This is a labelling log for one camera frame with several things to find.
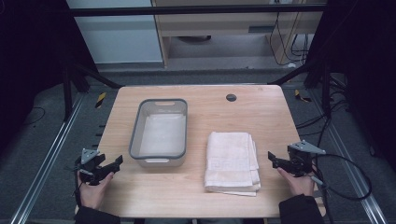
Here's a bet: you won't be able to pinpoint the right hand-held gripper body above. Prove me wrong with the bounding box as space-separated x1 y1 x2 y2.
287 139 327 178

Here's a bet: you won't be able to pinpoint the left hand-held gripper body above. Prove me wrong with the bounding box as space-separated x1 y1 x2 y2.
74 147 110 187

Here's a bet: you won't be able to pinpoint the white towel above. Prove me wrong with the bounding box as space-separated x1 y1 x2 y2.
204 131 262 198

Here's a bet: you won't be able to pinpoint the grey-rimmed white plastic basin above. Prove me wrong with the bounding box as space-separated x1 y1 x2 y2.
128 98 189 168

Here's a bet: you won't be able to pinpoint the person's right hand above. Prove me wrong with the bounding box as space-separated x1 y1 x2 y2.
276 167 317 198

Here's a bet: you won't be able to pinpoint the person's left hand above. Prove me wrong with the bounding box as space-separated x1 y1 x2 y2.
77 172 115 210

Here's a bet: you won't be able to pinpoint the black yellow striped tape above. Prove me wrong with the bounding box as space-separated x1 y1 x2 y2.
94 91 107 109
294 89 312 104

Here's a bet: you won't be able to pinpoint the black metal stand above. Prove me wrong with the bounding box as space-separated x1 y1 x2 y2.
60 59 124 122
269 60 332 118

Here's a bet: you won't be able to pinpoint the white cabinet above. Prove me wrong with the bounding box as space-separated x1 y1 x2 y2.
65 0 164 64

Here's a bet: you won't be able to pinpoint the light wooden desk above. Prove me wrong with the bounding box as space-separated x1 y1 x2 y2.
150 0 328 67

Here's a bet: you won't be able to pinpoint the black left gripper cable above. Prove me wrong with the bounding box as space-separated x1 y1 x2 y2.
73 172 83 209

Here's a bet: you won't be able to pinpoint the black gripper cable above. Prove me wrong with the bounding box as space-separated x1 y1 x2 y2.
310 152 374 224
73 172 83 209

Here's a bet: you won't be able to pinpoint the aluminium floor rail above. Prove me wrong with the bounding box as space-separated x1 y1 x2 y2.
307 88 389 224
8 92 86 224

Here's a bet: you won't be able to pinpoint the black floor cables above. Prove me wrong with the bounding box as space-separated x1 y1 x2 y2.
294 74 354 147

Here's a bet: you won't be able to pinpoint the thin black floor cable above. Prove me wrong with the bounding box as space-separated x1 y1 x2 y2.
21 106 47 127

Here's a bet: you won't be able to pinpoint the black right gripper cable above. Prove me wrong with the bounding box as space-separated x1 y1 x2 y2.
310 152 374 224

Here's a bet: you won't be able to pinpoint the hanging black desk cables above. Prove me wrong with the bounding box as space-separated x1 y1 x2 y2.
269 0 311 67

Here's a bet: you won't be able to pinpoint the black horizontal frame bar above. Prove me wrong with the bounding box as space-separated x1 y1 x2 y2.
68 3 326 18

